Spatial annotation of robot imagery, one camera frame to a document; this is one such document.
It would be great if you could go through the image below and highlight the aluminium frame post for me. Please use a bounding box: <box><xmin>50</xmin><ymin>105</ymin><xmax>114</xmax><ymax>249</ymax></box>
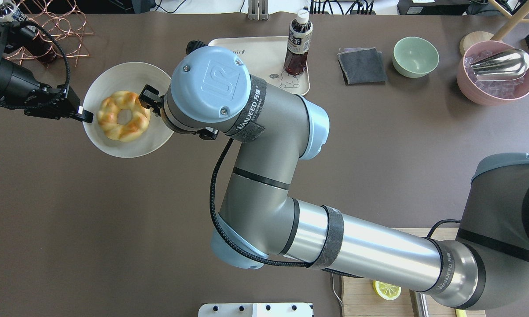
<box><xmin>247</xmin><ymin>0</ymin><xmax>269</xmax><ymax>21</ymax></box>

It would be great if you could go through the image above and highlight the pink bowl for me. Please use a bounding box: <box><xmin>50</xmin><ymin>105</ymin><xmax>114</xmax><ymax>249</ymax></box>
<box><xmin>456</xmin><ymin>41</ymin><xmax>529</xmax><ymax>106</ymax></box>

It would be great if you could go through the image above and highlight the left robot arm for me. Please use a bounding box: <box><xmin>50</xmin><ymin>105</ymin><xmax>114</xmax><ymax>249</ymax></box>
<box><xmin>0</xmin><ymin>52</ymin><xmax>93</xmax><ymax>123</ymax></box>

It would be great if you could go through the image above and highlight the mint green bowl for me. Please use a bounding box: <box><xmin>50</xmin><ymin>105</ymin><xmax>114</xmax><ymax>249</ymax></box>
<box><xmin>393</xmin><ymin>37</ymin><xmax>440</xmax><ymax>78</ymax></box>

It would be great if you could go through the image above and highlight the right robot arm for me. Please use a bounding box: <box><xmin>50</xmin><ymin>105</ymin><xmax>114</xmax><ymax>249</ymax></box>
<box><xmin>139</xmin><ymin>46</ymin><xmax>529</xmax><ymax>310</ymax></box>

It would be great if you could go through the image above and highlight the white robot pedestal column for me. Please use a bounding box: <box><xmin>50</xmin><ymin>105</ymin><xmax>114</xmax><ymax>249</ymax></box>
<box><xmin>198</xmin><ymin>302</ymin><xmax>314</xmax><ymax>317</ymax></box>

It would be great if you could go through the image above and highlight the tea bottle in rack far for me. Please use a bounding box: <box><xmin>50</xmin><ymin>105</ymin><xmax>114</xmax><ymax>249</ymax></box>
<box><xmin>0</xmin><ymin>0</ymin><xmax>28</xmax><ymax>22</ymax></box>

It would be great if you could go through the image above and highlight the copper wire bottle rack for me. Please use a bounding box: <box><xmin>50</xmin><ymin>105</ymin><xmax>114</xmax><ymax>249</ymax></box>
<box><xmin>4</xmin><ymin>0</ymin><xmax>94</xmax><ymax>66</ymax></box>

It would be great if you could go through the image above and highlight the metal ice scoop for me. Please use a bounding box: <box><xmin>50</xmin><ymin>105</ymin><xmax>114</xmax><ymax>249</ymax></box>
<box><xmin>470</xmin><ymin>48</ymin><xmax>529</xmax><ymax>81</ymax></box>

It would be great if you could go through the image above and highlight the grey folded cloth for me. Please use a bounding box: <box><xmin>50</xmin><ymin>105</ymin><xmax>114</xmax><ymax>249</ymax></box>
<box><xmin>337</xmin><ymin>48</ymin><xmax>387</xmax><ymax>85</ymax></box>

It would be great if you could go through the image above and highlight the glazed donut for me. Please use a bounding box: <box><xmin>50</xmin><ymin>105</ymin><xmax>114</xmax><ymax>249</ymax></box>
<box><xmin>97</xmin><ymin>90</ymin><xmax>151</xmax><ymax>142</ymax></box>

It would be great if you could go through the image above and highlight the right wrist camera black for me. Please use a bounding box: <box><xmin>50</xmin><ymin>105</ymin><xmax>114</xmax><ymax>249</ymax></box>
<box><xmin>186</xmin><ymin>40</ymin><xmax>208</xmax><ymax>55</ymax></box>

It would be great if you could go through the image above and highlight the white plate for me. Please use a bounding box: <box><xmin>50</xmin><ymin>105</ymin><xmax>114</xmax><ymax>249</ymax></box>
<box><xmin>83</xmin><ymin>62</ymin><xmax>173</xmax><ymax>158</ymax></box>

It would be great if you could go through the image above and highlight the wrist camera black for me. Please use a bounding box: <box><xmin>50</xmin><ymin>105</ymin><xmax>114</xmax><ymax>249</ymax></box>
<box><xmin>0</xmin><ymin>20</ymin><xmax>39</xmax><ymax>57</ymax></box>
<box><xmin>186</xmin><ymin>40</ymin><xmax>208</xmax><ymax>55</ymax></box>

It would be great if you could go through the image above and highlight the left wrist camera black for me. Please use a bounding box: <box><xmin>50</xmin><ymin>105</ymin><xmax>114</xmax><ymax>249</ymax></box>
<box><xmin>0</xmin><ymin>20</ymin><xmax>39</xmax><ymax>57</ymax></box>

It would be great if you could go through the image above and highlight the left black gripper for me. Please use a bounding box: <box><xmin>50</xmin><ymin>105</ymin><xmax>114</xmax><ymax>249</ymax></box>
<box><xmin>0</xmin><ymin>58</ymin><xmax>94</xmax><ymax>124</ymax></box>

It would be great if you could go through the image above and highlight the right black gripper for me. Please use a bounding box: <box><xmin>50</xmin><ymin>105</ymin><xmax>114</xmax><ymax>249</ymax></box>
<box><xmin>139</xmin><ymin>85</ymin><xmax>165</xmax><ymax>117</ymax></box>

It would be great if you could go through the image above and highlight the tea bottle on tray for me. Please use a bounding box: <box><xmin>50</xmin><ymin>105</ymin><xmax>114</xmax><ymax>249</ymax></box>
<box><xmin>284</xmin><ymin>9</ymin><xmax>313</xmax><ymax>76</ymax></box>

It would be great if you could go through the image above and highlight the half lime slice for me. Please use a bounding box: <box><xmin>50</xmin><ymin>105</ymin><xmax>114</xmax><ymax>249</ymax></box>
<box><xmin>372</xmin><ymin>280</ymin><xmax>402</xmax><ymax>301</ymax></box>

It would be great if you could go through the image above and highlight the cream plastic tray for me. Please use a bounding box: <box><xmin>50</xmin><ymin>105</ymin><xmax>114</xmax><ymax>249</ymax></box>
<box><xmin>209</xmin><ymin>36</ymin><xmax>310</xmax><ymax>96</ymax></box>

